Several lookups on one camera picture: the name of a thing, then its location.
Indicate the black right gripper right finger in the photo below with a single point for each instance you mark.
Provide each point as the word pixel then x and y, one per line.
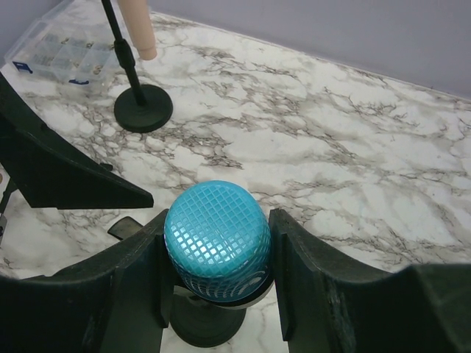
pixel 331 302

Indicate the black round-base clip stand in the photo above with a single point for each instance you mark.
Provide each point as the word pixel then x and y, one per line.
pixel 206 320

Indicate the black stand holding beige microphone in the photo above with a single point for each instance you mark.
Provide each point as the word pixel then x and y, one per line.
pixel 140 108

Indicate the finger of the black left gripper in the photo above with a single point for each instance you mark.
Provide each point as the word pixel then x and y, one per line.
pixel 50 172

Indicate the clear plastic screw box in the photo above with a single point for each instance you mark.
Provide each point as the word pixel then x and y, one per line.
pixel 72 44

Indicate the beige microphone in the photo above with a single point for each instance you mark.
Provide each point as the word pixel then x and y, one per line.
pixel 138 23

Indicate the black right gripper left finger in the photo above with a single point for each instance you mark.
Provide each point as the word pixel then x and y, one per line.
pixel 66 312

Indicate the blue microphone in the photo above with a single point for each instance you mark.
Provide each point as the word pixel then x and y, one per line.
pixel 219 242

